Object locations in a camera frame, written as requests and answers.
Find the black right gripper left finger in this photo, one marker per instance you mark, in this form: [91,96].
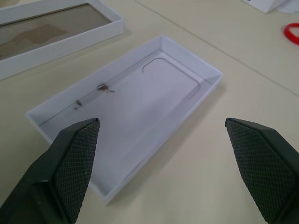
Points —
[51,177]

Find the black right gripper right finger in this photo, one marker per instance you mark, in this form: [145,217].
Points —
[268,168]

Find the white box purple phone print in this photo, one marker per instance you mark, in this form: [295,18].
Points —
[264,5]

